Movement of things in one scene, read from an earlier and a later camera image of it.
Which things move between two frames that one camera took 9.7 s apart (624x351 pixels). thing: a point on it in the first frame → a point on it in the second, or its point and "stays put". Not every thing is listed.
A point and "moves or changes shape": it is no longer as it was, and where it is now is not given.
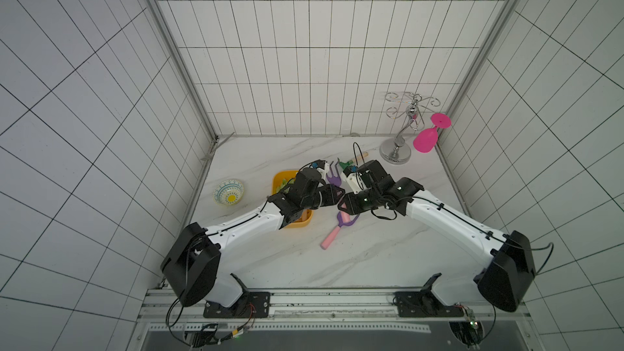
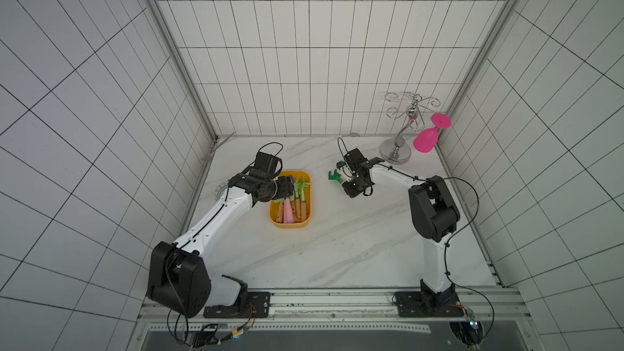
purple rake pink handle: (340, 223) moves or changes shape
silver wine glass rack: (396, 150) stays put
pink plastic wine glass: (426, 139) stays put
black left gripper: (332, 198) → (287, 189)
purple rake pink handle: (334, 179) moves or changes shape
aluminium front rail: (162, 305) stays put
